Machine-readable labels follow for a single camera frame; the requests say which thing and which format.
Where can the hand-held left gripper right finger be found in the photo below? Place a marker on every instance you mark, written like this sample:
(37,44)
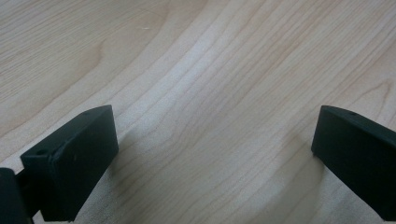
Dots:
(358,158)

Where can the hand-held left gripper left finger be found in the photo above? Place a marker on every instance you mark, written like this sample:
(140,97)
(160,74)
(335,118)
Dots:
(74,161)

